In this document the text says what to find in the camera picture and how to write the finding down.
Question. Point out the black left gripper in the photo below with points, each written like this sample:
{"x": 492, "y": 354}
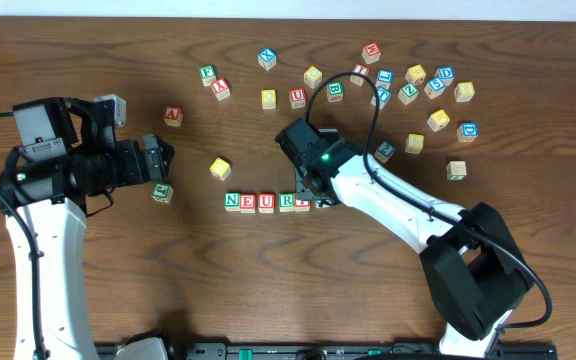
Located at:
{"x": 149, "y": 158}

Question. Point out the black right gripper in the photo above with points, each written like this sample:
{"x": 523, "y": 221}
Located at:
{"x": 308, "y": 189}

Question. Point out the green R wooden block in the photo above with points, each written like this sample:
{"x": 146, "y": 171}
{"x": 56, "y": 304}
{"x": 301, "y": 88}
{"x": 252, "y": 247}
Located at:
{"x": 286, "y": 202}

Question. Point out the red i block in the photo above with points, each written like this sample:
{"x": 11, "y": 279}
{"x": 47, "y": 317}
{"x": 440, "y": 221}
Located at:
{"x": 359, "y": 73}
{"x": 302, "y": 205}

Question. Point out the blue P wooden block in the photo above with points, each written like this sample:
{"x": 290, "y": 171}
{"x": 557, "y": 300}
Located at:
{"x": 322, "y": 204}

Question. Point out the red u block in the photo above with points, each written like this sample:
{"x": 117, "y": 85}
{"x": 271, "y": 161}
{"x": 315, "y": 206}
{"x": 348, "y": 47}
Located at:
{"x": 297, "y": 98}
{"x": 266, "y": 202}

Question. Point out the red E wooden block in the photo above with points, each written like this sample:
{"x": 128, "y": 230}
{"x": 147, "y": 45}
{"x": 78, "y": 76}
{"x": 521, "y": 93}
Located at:
{"x": 247, "y": 203}

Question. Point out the green N wooden block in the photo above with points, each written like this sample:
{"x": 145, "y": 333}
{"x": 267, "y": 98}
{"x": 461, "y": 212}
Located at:
{"x": 232, "y": 201}

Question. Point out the yellow S wooden block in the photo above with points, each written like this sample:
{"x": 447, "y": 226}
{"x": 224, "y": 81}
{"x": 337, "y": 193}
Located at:
{"x": 414, "y": 143}

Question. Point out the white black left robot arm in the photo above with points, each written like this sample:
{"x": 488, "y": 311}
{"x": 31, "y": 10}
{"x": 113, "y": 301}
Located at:
{"x": 68, "y": 152}

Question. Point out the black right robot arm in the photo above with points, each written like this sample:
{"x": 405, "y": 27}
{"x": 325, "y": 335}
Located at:
{"x": 475, "y": 272}

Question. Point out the green J wooden block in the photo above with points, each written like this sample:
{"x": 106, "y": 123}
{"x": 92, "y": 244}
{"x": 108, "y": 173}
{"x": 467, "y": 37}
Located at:
{"x": 162, "y": 192}

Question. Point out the red A wooden block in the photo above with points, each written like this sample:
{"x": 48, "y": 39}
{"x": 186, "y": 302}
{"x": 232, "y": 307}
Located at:
{"x": 173, "y": 116}

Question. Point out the yellow O wooden block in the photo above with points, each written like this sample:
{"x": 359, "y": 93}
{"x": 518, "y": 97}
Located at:
{"x": 268, "y": 99}

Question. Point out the green B wooden block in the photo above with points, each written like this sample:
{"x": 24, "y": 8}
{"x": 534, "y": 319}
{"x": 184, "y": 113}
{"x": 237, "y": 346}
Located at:
{"x": 335, "y": 91}

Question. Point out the yellow 2 wooden block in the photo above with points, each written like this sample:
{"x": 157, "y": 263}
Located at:
{"x": 220, "y": 168}

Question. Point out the yellow block upper middle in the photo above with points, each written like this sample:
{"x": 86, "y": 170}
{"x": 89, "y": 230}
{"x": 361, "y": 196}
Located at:
{"x": 313, "y": 77}

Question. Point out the blue 2 wooden block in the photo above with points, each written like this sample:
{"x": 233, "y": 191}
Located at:
{"x": 384, "y": 151}

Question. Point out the blue X wooden block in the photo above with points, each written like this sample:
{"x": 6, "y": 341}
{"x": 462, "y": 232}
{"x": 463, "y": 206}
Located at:
{"x": 267, "y": 58}

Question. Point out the red X wooden block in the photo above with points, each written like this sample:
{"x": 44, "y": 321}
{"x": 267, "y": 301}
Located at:
{"x": 221, "y": 89}

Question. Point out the green F wooden block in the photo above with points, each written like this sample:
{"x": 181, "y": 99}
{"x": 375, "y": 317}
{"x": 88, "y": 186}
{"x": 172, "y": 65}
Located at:
{"x": 207, "y": 74}

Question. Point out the blue T wooden block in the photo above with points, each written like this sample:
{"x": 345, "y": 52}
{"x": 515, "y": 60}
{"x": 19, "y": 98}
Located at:
{"x": 381, "y": 98}

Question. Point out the blue L wooden block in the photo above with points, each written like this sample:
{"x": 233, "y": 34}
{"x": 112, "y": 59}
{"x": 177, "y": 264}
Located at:
{"x": 384, "y": 78}

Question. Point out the red H wooden block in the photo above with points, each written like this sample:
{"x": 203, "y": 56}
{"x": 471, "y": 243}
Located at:
{"x": 371, "y": 53}

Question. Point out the green Z wooden block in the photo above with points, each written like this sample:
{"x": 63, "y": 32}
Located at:
{"x": 408, "y": 93}

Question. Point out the yellow block near Z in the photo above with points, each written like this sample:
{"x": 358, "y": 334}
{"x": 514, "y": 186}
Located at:
{"x": 415, "y": 75}

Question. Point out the yellow block with picture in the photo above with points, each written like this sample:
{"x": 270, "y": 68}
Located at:
{"x": 438, "y": 120}

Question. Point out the blue 5 wooden block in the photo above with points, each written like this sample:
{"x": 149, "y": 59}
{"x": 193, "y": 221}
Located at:
{"x": 434, "y": 87}

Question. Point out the green 7 wooden block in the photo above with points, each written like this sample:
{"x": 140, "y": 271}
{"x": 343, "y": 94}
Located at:
{"x": 456, "y": 170}

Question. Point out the blue D block far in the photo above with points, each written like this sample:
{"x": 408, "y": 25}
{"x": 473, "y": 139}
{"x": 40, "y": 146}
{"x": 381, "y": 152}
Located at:
{"x": 445, "y": 74}

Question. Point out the blue d block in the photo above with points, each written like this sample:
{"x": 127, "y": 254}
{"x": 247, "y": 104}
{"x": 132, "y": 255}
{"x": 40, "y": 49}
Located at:
{"x": 445, "y": 74}
{"x": 467, "y": 132}

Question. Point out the blue D block near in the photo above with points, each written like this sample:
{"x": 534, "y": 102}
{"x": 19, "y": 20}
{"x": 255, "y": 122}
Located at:
{"x": 467, "y": 132}

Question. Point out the yellow 8 wooden block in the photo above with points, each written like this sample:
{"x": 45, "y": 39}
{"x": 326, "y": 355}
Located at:
{"x": 464, "y": 92}

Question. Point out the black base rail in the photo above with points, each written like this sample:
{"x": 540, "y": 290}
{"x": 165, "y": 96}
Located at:
{"x": 220, "y": 351}

